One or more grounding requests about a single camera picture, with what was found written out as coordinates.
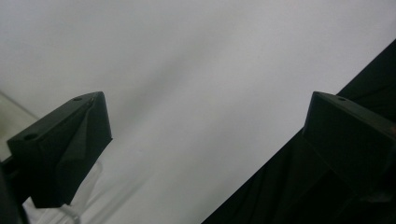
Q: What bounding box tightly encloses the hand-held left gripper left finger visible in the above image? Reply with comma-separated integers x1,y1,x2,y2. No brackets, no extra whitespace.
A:
6,91,114,209

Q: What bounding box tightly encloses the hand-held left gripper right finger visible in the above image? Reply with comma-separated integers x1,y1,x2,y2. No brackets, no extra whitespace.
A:
302,91,396,197

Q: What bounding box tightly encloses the clear plastic container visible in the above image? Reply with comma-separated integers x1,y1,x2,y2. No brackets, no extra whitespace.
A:
0,90,105,224

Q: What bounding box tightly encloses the white board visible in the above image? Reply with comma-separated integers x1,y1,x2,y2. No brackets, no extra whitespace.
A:
0,0,396,224

